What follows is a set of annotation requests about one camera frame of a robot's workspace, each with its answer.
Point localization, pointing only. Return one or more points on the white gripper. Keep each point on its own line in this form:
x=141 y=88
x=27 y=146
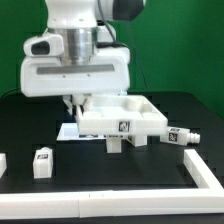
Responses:
x=44 y=74

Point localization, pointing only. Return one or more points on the white square tabletop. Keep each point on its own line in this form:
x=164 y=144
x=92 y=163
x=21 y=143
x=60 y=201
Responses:
x=121 y=115

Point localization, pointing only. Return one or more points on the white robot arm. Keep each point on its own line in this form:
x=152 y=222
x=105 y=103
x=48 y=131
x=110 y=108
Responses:
x=78 y=55

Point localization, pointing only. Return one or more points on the white tag sheet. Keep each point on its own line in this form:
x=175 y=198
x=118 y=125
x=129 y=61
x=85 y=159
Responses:
x=69 y=132

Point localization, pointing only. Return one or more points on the white block at left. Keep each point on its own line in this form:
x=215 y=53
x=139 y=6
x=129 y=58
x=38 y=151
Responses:
x=3 y=164

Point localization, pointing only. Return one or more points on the white L-shaped fence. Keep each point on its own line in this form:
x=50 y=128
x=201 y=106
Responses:
x=206 y=197

